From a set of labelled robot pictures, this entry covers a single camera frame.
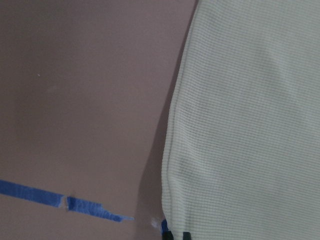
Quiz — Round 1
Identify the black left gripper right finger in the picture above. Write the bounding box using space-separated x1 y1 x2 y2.
182 231 191 240

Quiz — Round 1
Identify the olive green long-sleeve shirt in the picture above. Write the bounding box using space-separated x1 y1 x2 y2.
161 0 320 240

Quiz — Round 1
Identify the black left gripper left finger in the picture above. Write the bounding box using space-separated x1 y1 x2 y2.
162 231 173 240

